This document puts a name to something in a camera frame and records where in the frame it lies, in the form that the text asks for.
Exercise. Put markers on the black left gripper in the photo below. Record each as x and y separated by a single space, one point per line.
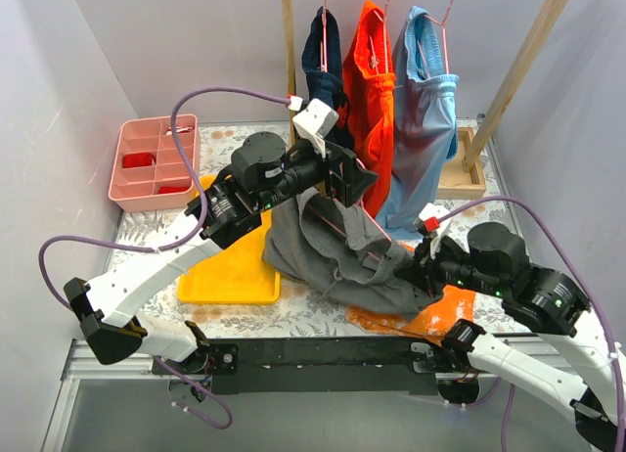
339 173

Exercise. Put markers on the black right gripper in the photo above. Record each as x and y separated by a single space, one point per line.
429 269

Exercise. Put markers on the pink wire hanger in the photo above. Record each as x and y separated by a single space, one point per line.
357 229

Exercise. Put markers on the grey shorts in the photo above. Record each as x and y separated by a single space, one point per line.
300 246

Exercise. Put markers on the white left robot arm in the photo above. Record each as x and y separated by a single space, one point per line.
108 307

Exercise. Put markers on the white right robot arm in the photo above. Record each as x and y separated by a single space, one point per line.
550 305

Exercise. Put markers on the orange white folded shorts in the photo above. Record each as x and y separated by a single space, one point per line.
381 303

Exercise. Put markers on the red orange shorts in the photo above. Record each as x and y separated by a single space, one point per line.
371 113

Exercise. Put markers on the light blue shorts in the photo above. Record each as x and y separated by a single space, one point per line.
424 128

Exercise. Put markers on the pink hanger with red shorts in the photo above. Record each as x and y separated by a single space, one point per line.
382 80

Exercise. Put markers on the navy blue shorts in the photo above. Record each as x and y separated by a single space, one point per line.
327 86

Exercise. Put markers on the pink hanger with blue shorts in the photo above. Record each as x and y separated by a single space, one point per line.
442 53

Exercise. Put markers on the pink hanger with navy shorts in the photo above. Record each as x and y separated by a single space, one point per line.
324 42

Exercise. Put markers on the wooden clothes rack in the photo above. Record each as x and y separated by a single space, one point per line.
463 178

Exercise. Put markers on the floral table mat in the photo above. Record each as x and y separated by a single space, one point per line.
299 310

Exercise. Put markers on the yellow plastic tray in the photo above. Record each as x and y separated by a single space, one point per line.
237 275

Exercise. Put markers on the white red cloth back compartment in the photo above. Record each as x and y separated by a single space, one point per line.
179 130

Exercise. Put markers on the red cloth front compartment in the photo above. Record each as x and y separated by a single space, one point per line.
172 190

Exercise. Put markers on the pink divided organizer box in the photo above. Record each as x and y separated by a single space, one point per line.
148 171

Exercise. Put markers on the red folded cloth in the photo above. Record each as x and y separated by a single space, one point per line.
138 160

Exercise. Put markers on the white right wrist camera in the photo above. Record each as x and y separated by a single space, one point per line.
431 223

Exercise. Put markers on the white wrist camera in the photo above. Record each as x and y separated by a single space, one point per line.
313 121
431 223

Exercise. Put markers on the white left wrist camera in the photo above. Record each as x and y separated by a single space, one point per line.
313 121

